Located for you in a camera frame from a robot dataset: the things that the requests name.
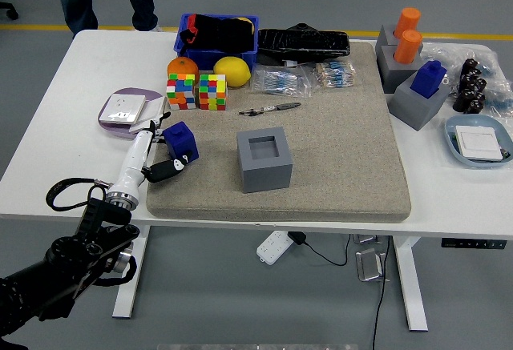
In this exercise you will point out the yellow item in bin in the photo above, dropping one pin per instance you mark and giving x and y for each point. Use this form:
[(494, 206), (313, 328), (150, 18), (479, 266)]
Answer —
[(252, 27)]

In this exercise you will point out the white wall socket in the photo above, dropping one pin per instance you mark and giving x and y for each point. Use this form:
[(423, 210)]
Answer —
[(120, 105)]

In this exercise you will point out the black pen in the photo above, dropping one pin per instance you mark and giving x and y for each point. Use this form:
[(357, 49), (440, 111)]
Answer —
[(280, 106)]

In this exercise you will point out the white power strip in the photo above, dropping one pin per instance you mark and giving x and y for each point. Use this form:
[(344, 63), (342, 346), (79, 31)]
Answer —
[(274, 246)]

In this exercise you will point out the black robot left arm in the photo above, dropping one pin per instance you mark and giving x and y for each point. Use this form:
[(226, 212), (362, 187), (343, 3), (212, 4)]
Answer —
[(80, 254)]

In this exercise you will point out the orange fruit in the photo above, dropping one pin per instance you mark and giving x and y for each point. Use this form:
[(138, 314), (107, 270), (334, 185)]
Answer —
[(182, 65)]

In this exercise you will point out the black chair base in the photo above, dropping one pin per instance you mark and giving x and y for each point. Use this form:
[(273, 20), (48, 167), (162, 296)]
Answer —
[(10, 11)]

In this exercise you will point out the black and red cloth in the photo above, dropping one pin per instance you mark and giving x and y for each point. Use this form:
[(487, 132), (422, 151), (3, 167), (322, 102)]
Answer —
[(224, 31)]

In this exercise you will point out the grey-brown mat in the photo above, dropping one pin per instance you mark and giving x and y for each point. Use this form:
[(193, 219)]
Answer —
[(340, 146)]

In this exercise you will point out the blue square seal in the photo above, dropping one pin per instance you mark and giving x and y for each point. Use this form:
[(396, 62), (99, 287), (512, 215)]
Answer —
[(182, 139), (429, 79)]

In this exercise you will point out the colourful puzzle cube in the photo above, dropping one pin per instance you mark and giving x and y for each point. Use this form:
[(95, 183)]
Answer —
[(181, 91), (212, 91)]

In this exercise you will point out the clear plastic bags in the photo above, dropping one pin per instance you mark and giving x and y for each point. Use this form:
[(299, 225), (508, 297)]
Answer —
[(501, 85)]

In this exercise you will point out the green circuit board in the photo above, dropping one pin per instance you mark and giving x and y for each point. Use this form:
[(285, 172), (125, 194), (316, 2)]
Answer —
[(506, 153)]

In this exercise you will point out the white table leg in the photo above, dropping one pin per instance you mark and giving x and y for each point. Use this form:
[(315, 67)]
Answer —
[(128, 290), (413, 294)]

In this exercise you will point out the orange cylinder seal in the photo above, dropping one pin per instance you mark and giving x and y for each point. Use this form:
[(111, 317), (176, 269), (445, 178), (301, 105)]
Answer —
[(408, 19), (408, 47)]

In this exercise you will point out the bag of blue resistors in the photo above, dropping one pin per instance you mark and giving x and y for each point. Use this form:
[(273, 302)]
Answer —
[(280, 79)]

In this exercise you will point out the metal floor bracket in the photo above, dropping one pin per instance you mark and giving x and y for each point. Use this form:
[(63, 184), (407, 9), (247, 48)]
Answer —
[(370, 266), (366, 239)]

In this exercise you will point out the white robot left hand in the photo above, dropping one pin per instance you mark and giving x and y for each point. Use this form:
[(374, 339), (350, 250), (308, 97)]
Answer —
[(132, 158)]

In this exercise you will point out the bag of brown resistors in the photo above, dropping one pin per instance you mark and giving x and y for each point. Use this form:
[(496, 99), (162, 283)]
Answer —
[(334, 73)]

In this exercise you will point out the yellow lemon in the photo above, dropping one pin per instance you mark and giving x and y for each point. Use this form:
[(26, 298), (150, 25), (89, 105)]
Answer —
[(232, 70)]

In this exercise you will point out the light blue tray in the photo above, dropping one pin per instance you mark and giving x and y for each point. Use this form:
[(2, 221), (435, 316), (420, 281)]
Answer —
[(453, 142)]

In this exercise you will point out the white switch panel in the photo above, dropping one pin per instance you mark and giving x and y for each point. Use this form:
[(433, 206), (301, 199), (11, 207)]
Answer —
[(154, 111), (479, 142)]

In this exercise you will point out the black table control panel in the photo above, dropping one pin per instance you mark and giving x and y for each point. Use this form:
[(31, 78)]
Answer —
[(473, 243)]

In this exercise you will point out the purple plate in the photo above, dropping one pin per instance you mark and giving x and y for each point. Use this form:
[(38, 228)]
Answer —
[(108, 127)]

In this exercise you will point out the grey square seal holder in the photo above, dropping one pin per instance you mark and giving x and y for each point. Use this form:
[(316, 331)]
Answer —
[(413, 109), (264, 178)]

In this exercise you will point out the blue plastic bin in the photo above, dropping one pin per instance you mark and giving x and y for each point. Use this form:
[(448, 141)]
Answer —
[(200, 59)]

